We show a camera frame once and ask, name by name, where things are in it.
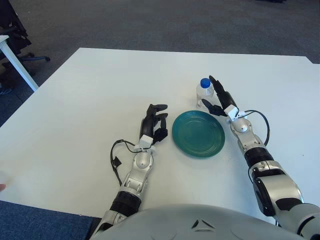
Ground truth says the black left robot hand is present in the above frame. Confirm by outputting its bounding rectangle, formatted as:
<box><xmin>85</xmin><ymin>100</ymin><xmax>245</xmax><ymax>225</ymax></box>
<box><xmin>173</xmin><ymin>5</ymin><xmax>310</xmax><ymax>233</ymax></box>
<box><xmin>139</xmin><ymin>103</ymin><xmax>169</xmax><ymax>145</ymax></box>

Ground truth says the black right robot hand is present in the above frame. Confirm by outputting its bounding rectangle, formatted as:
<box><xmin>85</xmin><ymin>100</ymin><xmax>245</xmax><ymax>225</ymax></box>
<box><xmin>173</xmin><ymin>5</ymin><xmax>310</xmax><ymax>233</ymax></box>
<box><xmin>201</xmin><ymin>74</ymin><xmax>238</xmax><ymax>118</ymax></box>

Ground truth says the clear bottle with blue cap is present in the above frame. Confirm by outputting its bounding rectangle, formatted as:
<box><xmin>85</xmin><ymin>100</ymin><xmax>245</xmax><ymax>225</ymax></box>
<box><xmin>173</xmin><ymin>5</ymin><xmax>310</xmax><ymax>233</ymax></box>
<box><xmin>195</xmin><ymin>77</ymin><xmax>215</xmax><ymax>111</ymax></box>

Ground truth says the green round plate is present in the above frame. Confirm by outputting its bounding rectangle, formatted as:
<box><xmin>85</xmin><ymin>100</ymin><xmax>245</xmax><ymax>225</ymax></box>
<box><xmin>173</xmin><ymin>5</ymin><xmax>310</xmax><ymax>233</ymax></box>
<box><xmin>171</xmin><ymin>110</ymin><xmax>226</xmax><ymax>158</ymax></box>

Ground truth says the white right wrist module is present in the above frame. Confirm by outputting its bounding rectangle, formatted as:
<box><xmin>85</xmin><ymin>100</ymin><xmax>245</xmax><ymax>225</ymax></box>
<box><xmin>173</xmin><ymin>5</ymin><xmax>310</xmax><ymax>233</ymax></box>
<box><xmin>223</xmin><ymin>105</ymin><xmax>247</xmax><ymax>123</ymax></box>

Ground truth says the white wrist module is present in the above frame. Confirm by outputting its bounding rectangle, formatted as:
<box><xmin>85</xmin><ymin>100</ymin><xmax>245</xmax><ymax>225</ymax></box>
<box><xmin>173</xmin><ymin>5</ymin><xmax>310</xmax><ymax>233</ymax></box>
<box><xmin>223</xmin><ymin>105</ymin><xmax>247</xmax><ymax>123</ymax></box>
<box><xmin>134</xmin><ymin>134</ymin><xmax>157</xmax><ymax>153</ymax></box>

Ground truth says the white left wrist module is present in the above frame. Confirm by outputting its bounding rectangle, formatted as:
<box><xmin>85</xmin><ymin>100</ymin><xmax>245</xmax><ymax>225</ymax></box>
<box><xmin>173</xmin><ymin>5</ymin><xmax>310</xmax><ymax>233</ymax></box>
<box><xmin>134</xmin><ymin>134</ymin><xmax>157</xmax><ymax>153</ymax></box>

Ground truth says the grey robot torso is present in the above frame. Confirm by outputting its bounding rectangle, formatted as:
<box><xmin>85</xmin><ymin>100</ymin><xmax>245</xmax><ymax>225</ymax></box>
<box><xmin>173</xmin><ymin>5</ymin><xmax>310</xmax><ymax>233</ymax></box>
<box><xmin>89</xmin><ymin>203</ymin><xmax>307</xmax><ymax>240</ymax></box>

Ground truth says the white table leg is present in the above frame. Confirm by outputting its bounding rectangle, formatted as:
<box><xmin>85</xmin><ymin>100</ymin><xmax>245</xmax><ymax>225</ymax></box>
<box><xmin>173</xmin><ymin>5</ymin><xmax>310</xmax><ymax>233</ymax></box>
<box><xmin>0</xmin><ymin>34</ymin><xmax>40</xmax><ymax>93</ymax></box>

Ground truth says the black office chair blue base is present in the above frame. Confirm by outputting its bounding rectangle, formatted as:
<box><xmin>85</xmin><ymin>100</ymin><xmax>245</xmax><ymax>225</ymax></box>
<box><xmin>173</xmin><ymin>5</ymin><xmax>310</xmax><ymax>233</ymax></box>
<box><xmin>0</xmin><ymin>0</ymin><xmax>51</xmax><ymax>88</ymax></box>

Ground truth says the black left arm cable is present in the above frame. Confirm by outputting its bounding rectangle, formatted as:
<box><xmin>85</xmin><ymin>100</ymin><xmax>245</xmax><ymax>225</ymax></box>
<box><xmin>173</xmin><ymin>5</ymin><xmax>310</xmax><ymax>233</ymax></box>
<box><xmin>109</xmin><ymin>139</ymin><xmax>137</xmax><ymax>187</ymax></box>

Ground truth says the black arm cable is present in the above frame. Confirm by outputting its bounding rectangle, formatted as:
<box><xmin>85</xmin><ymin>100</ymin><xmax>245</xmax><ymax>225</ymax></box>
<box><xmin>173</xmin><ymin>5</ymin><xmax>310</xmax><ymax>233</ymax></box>
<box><xmin>243</xmin><ymin>109</ymin><xmax>271</xmax><ymax>146</ymax></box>
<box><xmin>109</xmin><ymin>139</ymin><xmax>137</xmax><ymax>187</ymax></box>

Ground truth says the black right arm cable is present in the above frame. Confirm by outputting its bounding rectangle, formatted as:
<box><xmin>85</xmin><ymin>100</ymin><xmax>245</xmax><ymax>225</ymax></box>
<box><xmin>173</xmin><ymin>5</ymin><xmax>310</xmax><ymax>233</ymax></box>
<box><xmin>243</xmin><ymin>109</ymin><xmax>271</xmax><ymax>146</ymax></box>

